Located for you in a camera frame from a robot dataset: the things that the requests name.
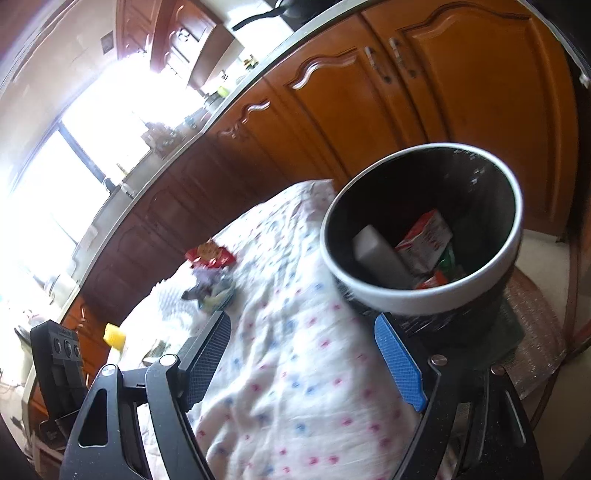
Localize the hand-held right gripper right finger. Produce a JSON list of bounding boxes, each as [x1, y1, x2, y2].
[[373, 314, 543, 480]]

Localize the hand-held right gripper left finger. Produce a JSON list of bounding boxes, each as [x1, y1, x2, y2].
[[60, 310, 232, 480]]

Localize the black bin with white rim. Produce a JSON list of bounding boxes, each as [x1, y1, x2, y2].
[[320, 143, 525, 352]]

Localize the white foam block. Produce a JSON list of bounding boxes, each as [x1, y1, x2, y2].
[[352, 224, 419, 288]]

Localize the red and white carton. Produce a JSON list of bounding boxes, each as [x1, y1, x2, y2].
[[394, 209, 454, 278]]

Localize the silver blue crumpled wrapper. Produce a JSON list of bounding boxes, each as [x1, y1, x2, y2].
[[181, 270, 234, 301]]

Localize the white rice cooker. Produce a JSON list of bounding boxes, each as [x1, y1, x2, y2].
[[46, 274, 77, 305]]

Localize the white floral cloth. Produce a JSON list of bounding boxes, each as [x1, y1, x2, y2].
[[117, 179, 458, 480]]

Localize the red and white wrapper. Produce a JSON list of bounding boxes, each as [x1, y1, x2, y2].
[[185, 240, 236, 271]]

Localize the green mat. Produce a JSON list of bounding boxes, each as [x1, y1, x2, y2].
[[480, 300, 525, 365]]

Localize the kitchen window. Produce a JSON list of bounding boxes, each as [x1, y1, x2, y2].
[[0, 60, 204, 296]]

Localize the chrome faucet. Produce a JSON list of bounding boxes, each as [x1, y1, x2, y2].
[[102, 175, 134, 199]]

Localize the grey kitchen countertop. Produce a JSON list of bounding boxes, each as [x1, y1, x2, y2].
[[18, 0, 384, 352]]

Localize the food packets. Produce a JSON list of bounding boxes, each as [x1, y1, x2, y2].
[[141, 121, 178, 153]]

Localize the wooden lower cabinets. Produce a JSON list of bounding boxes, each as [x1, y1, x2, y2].
[[28, 0, 580, 416]]

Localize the wooden cabinets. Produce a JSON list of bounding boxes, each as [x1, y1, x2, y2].
[[28, 0, 580, 416], [115, 0, 234, 90]]

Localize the wooden upper cabinets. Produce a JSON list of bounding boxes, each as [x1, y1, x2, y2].
[[115, 0, 234, 90]]

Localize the black wok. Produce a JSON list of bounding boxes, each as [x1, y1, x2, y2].
[[231, 0, 324, 31]]

